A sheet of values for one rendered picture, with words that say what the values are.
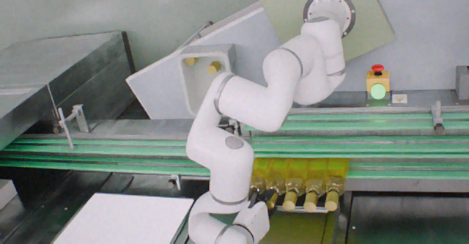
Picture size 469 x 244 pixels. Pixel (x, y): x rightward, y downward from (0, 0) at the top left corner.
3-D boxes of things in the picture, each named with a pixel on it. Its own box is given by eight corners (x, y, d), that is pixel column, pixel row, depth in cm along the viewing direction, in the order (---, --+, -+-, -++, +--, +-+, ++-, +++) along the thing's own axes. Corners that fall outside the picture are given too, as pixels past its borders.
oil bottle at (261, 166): (262, 158, 165) (245, 197, 147) (260, 143, 162) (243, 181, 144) (278, 159, 163) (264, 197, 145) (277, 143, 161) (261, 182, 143)
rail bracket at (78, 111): (90, 127, 192) (59, 157, 173) (78, 88, 185) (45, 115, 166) (100, 127, 191) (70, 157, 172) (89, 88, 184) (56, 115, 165)
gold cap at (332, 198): (324, 194, 136) (322, 204, 132) (334, 189, 134) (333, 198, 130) (330, 203, 136) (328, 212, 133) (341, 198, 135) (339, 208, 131)
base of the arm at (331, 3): (297, -5, 143) (289, 6, 129) (335, -22, 138) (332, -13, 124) (318, 42, 147) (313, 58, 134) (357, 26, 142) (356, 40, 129)
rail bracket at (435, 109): (428, 112, 142) (431, 134, 130) (429, 89, 138) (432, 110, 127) (442, 112, 140) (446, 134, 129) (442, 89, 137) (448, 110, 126)
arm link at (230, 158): (274, 166, 112) (220, 140, 118) (289, 87, 100) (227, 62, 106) (234, 208, 101) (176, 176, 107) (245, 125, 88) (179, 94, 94)
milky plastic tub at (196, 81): (197, 105, 177) (188, 116, 170) (185, 45, 168) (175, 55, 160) (244, 104, 172) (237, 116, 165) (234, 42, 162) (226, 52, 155)
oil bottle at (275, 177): (279, 159, 163) (264, 198, 145) (277, 144, 161) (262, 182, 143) (296, 160, 161) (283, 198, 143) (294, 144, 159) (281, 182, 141)
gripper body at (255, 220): (254, 256, 126) (274, 230, 134) (248, 226, 122) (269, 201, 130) (229, 249, 130) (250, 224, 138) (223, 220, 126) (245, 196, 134)
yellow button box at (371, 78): (368, 90, 157) (367, 100, 151) (367, 68, 154) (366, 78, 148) (390, 89, 155) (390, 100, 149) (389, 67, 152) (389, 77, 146)
